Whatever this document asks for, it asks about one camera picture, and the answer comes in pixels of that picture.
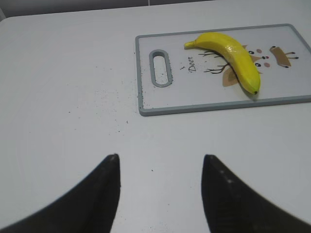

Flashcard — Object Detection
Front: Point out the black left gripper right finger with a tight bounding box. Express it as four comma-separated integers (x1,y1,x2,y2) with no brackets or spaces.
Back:
201,154,311,233

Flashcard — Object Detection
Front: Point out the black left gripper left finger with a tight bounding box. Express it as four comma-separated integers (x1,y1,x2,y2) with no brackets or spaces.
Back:
1,154,121,233

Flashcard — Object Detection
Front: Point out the yellow plastic banana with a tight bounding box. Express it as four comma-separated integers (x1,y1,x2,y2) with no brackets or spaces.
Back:
184,32,260,95

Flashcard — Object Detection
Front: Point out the grey rimmed deer cutting board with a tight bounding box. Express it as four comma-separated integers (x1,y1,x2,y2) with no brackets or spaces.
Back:
135,24,311,116

